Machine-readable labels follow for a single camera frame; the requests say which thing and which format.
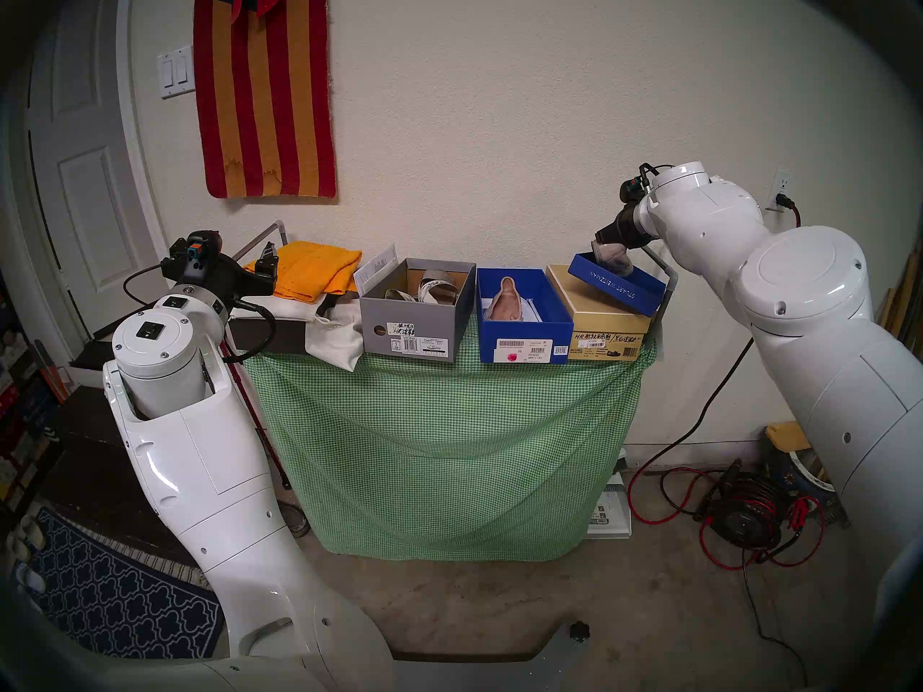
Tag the navy patterned rug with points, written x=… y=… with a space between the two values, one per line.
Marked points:
x=108 y=604

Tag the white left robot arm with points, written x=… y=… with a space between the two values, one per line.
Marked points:
x=209 y=467

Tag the black base knob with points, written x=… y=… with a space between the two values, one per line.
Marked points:
x=579 y=631

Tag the white wall outlet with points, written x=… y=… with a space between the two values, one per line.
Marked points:
x=780 y=182

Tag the tan gold shoe box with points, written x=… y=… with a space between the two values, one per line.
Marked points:
x=602 y=330

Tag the dark blue white-rimmed pot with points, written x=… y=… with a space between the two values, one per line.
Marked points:
x=786 y=474

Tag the white slipper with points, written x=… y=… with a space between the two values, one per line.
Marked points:
x=25 y=535
x=29 y=579

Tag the red orange striped flag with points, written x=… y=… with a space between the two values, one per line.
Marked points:
x=263 y=107

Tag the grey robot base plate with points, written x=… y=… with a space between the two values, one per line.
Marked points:
x=490 y=676

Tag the thin red cane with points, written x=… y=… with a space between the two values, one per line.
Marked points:
x=249 y=404

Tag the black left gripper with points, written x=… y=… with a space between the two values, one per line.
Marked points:
x=223 y=280

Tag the beige ballet shoe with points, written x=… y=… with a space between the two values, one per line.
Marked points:
x=505 y=305
x=613 y=258

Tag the grey cardboard shoe box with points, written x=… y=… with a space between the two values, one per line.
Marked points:
x=404 y=330

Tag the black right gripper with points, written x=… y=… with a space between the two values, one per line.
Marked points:
x=624 y=229

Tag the open blue shoe box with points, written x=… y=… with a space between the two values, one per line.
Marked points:
x=523 y=337

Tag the white panel door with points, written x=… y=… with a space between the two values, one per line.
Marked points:
x=79 y=121

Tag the folded orange cloth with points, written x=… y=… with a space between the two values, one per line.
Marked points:
x=314 y=269

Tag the tan cardboard block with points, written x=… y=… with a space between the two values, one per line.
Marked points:
x=789 y=436

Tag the white floor device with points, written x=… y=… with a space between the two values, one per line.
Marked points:
x=609 y=514

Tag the folded white cloth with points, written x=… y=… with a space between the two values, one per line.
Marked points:
x=288 y=335

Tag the dark brown wooden chest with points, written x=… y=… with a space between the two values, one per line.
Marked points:
x=79 y=453

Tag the white double light switch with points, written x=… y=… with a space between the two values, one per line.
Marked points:
x=175 y=73

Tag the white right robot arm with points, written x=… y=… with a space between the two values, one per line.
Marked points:
x=807 y=301

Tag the brown clog shoe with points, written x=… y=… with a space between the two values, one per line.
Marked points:
x=297 y=522

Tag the green checked tablecloth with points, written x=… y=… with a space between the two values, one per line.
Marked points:
x=447 y=445

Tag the cluttered storage shelf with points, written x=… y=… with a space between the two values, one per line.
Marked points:
x=18 y=409

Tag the leaning wooden boards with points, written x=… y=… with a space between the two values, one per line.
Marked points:
x=898 y=308

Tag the white printed box lid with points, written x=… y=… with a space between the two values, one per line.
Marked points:
x=375 y=269

